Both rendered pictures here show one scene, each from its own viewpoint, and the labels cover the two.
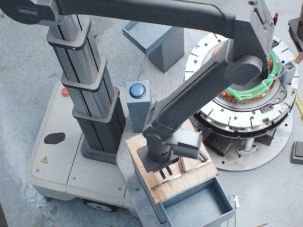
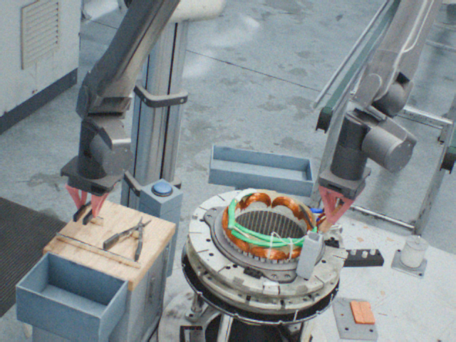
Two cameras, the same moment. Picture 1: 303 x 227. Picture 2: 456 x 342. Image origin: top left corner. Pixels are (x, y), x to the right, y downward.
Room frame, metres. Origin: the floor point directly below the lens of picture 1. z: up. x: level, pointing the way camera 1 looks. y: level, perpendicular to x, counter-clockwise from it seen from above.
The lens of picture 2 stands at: (-0.33, -0.78, 1.97)
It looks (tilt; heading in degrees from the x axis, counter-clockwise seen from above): 33 degrees down; 31
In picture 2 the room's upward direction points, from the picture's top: 10 degrees clockwise
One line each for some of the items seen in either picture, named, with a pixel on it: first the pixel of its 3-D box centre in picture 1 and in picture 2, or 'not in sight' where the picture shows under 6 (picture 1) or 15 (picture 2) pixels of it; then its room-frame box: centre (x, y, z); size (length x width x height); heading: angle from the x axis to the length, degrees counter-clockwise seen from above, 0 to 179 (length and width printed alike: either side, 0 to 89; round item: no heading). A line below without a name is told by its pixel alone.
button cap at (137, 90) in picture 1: (137, 90); (162, 187); (0.72, 0.03, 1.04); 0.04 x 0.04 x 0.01
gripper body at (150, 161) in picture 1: (159, 149); (93, 162); (0.45, -0.01, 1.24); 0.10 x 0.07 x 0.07; 108
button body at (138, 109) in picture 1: (140, 108); (157, 234); (0.72, 0.03, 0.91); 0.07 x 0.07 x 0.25; 85
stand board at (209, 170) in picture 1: (171, 157); (112, 240); (0.49, -0.04, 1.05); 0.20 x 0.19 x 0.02; 18
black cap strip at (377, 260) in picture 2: not in sight; (355, 257); (1.15, -0.31, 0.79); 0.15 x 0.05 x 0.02; 138
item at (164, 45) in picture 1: (164, 36); (252, 209); (0.95, -0.08, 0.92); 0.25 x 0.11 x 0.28; 126
